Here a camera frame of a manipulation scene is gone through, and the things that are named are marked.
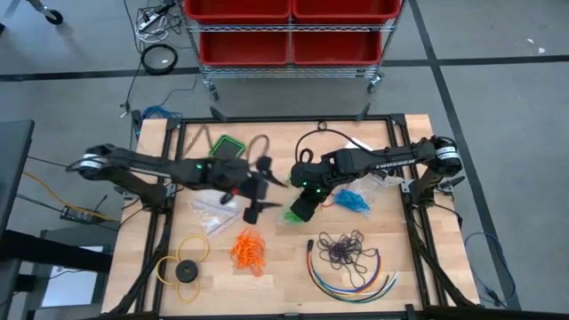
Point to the clear zip bag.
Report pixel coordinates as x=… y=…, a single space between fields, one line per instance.
x=369 y=186

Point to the small black tape roll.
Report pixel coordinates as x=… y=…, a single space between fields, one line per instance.
x=318 y=126

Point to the dark brown rubber band pile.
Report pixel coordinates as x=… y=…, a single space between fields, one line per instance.
x=342 y=249

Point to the black rolling workbench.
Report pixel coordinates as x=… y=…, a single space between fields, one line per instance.
x=54 y=18

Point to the black aluminium table frame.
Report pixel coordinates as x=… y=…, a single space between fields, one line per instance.
x=266 y=119

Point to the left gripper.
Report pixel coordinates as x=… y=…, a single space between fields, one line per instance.
x=240 y=178

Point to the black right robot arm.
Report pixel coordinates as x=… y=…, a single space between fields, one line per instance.
x=391 y=162

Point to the coloured tube bundle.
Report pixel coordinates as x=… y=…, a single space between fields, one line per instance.
x=355 y=297

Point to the red plastic bin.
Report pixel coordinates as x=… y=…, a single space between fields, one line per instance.
x=335 y=46
x=244 y=46
x=240 y=9
x=347 y=9

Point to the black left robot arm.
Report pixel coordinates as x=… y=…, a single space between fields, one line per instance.
x=142 y=166

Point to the small black device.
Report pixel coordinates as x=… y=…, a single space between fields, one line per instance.
x=137 y=120

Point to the blue zip ties bag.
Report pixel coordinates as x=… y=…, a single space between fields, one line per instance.
x=284 y=213

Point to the green square collapsible container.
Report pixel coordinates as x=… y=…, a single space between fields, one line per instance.
x=226 y=146

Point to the black power brick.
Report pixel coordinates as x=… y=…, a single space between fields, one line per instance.
x=75 y=214

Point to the clear plastic bag pile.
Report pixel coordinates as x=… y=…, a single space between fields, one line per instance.
x=215 y=215

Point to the black desk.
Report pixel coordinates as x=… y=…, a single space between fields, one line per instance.
x=13 y=169

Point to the white power strip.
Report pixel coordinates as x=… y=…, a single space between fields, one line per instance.
x=146 y=22

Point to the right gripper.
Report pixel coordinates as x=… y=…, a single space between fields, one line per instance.
x=311 y=173

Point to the orange rubber band pile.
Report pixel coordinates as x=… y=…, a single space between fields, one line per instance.
x=249 y=253

